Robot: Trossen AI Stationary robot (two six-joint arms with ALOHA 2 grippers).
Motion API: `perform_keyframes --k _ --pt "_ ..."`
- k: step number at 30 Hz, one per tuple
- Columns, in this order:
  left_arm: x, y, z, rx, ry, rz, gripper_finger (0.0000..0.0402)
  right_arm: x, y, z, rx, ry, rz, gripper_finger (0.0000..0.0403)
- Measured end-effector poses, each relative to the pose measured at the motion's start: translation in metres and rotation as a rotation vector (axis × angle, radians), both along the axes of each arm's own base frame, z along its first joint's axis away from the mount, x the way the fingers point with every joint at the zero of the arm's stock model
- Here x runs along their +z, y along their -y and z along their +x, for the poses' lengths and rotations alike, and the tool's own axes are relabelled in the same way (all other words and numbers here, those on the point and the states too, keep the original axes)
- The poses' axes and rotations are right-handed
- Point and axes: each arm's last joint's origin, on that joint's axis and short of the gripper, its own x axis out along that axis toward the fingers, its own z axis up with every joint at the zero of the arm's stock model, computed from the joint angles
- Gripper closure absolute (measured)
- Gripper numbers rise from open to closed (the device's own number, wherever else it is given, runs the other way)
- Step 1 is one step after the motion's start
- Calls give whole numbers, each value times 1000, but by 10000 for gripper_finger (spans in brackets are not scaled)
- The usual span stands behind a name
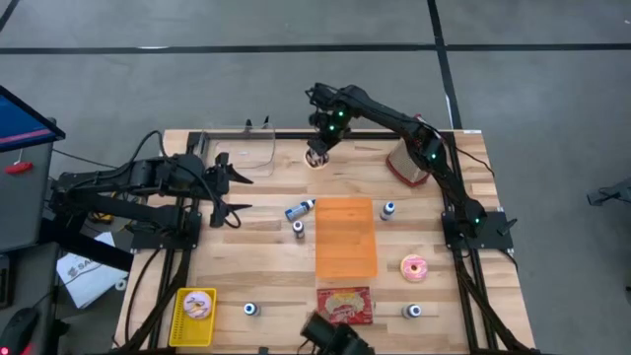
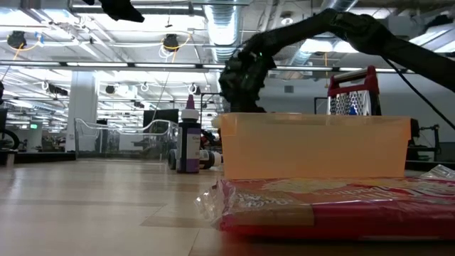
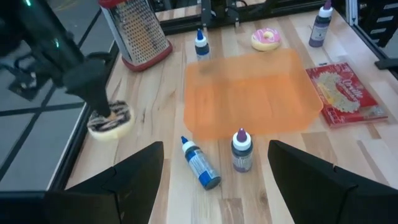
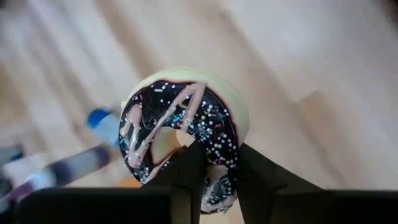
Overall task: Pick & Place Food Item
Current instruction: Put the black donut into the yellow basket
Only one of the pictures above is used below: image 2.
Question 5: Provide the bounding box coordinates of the purple cap dropper bottle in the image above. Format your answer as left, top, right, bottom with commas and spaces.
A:
176, 94, 202, 174

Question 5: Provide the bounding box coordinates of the red snack cake package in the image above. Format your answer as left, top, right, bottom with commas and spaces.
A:
194, 176, 455, 242

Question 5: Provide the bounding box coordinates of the black flat monitor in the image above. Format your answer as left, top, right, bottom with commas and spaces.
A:
142, 108, 180, 135

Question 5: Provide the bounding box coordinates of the orange translucent plastic bin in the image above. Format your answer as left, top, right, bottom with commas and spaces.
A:
218, 112, 413, 181

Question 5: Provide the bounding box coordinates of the red metal box grater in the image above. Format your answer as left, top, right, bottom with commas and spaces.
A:
326, 65, 382, 117

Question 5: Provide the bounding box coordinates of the white building pillar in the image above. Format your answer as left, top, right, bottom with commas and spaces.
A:
65, 70, 100, 154

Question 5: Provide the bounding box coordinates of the clear plastic container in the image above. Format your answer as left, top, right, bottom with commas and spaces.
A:
73, 117, 179, 160

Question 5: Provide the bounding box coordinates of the black metal stand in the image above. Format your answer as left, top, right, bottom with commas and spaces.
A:
406, 118, 442, 163

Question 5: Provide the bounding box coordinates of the silver ceiling duct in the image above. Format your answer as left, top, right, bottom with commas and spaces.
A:
203, 0, 250, 64

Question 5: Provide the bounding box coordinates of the black ceiling cable reel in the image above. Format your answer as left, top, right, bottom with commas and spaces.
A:
162, 33, 181, 51
6, 30, 28, 50

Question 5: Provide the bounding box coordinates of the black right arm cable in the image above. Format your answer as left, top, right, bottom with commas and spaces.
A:
380, 55, 455, 132

